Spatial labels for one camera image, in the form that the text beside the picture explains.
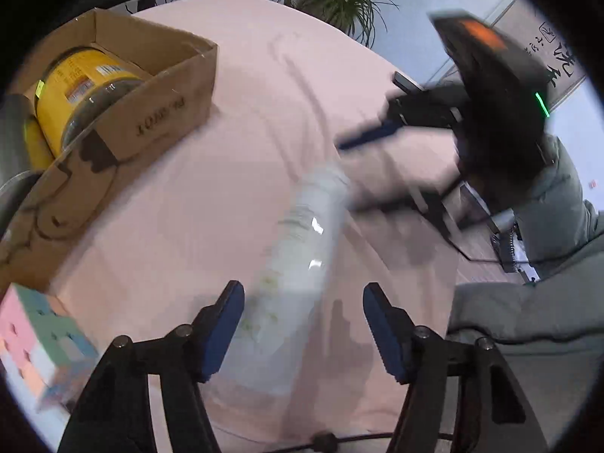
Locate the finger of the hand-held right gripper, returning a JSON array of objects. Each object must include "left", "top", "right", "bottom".
[
  {"left": 347, "top": 184, "right": 456, "bottom": 241},
  {"left": 336, "top": 119, "right": 403, "bottom": 151}
]

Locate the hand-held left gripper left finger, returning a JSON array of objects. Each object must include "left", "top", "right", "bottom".
[{"left": 57, "top": 280, "right": 246, "bottom": 453}]

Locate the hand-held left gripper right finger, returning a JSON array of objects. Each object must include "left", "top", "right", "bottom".
[{"left": 362, "top": 282, "right": 550, "bottom": 453}]

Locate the white plastic bottle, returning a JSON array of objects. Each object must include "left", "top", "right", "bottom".
[{"left": 220, "top": 161, "right": 351, "bottom": 398}]

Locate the brown cardboard box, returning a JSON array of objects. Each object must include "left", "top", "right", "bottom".
[{"left": 0, "top": 8, "right": 219, "bottom": 293}]

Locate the pink tablecloth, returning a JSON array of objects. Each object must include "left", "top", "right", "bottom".
[{"left": 47, "top": 0, "right": 458, "bottom": 451}]

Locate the pastel coloured cube box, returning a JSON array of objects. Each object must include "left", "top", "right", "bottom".
[{"left": 0, "top": 283, "right": 101, "bottom": 411}]

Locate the yellow labelled jar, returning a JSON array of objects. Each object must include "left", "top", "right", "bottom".
[{"left": 36, "top": 46, "right": 153, "bottom": 159}]

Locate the grey cylindrical can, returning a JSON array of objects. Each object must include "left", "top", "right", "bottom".
[{"left": 0, "top": 93, "right": 36, "bottom": 185}]

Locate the calligraphy wall poster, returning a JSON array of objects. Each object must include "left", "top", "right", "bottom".
[{"left": 488, "top": 0, "right": 588, "bottom": 109}]

